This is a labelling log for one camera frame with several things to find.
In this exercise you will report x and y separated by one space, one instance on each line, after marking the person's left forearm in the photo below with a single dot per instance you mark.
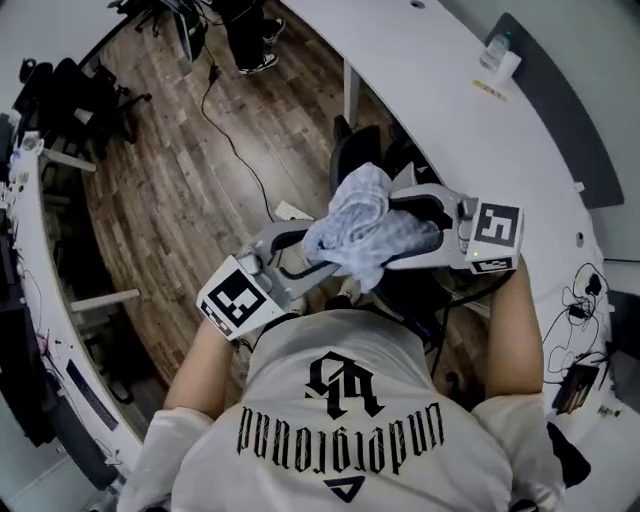
210 370

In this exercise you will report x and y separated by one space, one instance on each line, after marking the white paper cup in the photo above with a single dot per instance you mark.
510 67

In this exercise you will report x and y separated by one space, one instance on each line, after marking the dark brown box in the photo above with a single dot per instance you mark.
577 390

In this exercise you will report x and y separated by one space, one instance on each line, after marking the dark grey desk divider panel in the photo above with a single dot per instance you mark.
565 115

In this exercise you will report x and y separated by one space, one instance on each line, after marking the white office desk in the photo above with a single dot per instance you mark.
450 100
55 300

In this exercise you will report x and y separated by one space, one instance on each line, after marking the light blue plaid shirt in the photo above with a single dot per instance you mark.
365 225

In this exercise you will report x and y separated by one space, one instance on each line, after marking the clear water bottle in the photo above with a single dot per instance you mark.
495 50

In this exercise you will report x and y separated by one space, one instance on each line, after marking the black mesh office chair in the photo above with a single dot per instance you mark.
355 145

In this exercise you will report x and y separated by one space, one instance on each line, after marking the dark grey equipment stand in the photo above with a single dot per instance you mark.
192 40

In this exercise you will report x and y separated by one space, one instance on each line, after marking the yellow striped strip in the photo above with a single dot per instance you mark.
490 90

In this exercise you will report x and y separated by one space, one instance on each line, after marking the person's right forearm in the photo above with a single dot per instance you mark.
515 340

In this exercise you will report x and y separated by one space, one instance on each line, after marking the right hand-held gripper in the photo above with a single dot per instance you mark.
495 230

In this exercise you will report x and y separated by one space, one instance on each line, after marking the black monitor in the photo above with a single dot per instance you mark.
80 445
15 350

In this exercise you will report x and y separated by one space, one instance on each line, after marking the white power strip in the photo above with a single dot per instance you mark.
290 210

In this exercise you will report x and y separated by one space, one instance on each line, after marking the dark keyboard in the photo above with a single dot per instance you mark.
92 395

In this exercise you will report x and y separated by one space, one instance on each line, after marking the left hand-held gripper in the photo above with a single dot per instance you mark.
235 297

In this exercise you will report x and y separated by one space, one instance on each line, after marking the person's white printed T-shirt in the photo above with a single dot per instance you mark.
340 450

